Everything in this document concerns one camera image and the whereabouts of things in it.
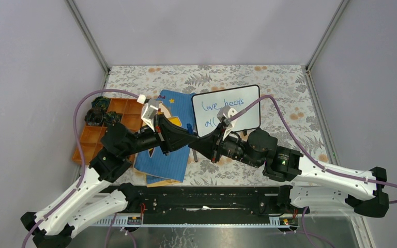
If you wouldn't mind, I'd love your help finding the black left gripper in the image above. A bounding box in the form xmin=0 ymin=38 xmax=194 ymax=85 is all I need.
xmin=122 ymin=114 xmax=199 ymax=157

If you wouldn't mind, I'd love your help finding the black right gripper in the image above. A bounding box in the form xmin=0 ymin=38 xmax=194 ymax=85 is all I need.
xmin=189 ymin=122 xmax=262 ymax=167

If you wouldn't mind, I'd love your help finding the blue capped whiteboard marker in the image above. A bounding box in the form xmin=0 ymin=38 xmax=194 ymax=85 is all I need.
xmin=193 ymin=150 xmax=198 ymax=162

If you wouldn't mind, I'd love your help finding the black framed whiteboard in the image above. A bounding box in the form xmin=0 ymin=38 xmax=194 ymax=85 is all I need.
xmin=191 ymin=84 xmax=262 ymax=138

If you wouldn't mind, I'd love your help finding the blue marker cap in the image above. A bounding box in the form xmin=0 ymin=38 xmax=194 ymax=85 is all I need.
xmin=187 ymin=123 xmax=193 ymax=134

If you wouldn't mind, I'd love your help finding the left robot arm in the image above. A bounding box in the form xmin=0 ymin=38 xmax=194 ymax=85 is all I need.
xmin=21 ymin=114 xmax=199 ymax=247

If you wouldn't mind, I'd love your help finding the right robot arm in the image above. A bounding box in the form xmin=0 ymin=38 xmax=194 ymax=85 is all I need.
xmin=189 ymin=127 xmax=390 ymax=218

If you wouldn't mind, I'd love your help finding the blue pikachu cloth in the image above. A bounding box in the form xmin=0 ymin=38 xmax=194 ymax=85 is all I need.
xmin=134 ymin=89 xmax=195 ymax=187

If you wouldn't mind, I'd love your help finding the wooden compartment tray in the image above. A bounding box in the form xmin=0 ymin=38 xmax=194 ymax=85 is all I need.
xmin=79 ymin=98 xmax=143 ymax=164

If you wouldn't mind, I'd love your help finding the dark rolled fabric middle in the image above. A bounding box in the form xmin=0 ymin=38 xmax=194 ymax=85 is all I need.
xmin=103 ymin=111 xmax=122 ymax=127

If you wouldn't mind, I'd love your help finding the dark rolled fabric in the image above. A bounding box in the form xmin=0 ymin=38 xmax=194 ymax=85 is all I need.
xmin=103 ymin=111 xmax=122 ymax=127
xmin=91 ymin=96 xmax=111 ymax=111
xmin=84 ymin=107 xmax=105 ymax=127

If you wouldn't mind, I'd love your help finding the dark rolled fabric top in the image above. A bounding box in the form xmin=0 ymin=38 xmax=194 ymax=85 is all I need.
xmin=91 ymin=96 xmax=111 ymax=111

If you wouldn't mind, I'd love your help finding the dark rolled fabric left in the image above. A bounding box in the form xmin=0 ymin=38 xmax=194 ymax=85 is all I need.
xmin=84 ymin=107 xmax=105 ymax=127

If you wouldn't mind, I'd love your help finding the floral tablecloth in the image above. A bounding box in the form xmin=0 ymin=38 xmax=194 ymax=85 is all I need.
xmin=101 ymin=65 xmax=329 ymax=186

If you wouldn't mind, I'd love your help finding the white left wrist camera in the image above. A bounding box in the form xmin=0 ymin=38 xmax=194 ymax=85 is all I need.
xmin=137 ymin=95 xmax=160 ymax=131

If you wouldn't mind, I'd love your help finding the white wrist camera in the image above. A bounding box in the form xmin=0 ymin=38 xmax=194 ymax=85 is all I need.
xmin=137 ymin=95 xmax=160 ymax=131
xmin=217 ymin=105 xmax=238 ymax=140

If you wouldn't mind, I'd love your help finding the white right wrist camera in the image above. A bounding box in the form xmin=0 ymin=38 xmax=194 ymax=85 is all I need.
xmin=217 ymin=105 xmax=238 ymax=140

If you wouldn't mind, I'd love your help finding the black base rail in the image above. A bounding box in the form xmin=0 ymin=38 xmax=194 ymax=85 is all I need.
xmin=120 ymin=185 xmax=303 ymax=225

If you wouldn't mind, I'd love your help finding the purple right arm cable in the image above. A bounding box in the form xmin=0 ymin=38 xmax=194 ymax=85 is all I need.
xmin=229 ymin=95 xmax=397 ymax=248

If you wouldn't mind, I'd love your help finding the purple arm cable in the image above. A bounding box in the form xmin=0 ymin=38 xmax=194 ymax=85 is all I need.
xmin=229 ymin=95 xmax=397 ymax=248
xmin=21 ymin=89 xmax=141 ymax=248

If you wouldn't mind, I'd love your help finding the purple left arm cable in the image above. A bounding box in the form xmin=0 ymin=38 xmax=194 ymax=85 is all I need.
xmin=21 ymin=89 xmax=141 ymax=248

